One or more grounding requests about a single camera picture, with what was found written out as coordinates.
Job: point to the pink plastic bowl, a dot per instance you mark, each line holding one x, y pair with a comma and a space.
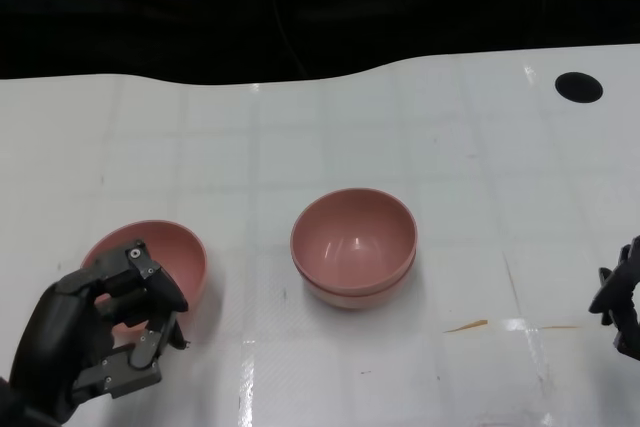
350, 301
175, 252
355, 237

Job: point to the black table grommet hole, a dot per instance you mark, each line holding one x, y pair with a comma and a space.
578, 87

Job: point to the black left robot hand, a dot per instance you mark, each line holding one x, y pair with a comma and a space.
55, 337

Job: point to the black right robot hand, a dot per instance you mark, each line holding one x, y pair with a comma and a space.
627, 297

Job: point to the black backdrop curtain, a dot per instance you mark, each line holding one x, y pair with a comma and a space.
150, 7

